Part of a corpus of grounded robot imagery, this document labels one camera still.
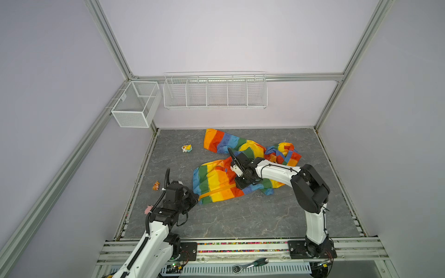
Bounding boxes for white slotted cable duct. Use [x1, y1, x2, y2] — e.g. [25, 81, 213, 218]
[160, 262, 312, 278]

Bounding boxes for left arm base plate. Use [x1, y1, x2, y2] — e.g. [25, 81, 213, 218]
[170, 242, 198, 261]

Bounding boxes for small orange toy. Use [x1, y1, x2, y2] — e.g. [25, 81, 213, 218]
[153, 181, 161, 191]

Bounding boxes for small pink pig toy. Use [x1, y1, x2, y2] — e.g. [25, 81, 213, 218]
[144, 206, 153, 215]

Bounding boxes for white mesh box basket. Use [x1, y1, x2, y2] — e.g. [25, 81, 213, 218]
[111, 81, 162, 128]

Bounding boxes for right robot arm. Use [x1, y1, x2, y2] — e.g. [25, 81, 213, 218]
[228, 148, 337, 259]

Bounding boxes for small yellow duck toy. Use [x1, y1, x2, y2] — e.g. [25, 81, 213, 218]
[181, 144, 192, 153]

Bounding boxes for long white wire basket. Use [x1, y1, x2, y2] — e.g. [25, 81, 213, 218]
[163, 71, 268, 110]

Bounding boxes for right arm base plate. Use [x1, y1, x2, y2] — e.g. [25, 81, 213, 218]
[287, 238, 337, 259]

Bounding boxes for rainbow striped jacket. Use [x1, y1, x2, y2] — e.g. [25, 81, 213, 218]
[192, 129, 301, 205]

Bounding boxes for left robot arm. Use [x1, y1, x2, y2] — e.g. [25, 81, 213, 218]
[111, 169, 198, 278]

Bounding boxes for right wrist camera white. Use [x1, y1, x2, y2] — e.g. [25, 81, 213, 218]
[231, 164, 243, 177]

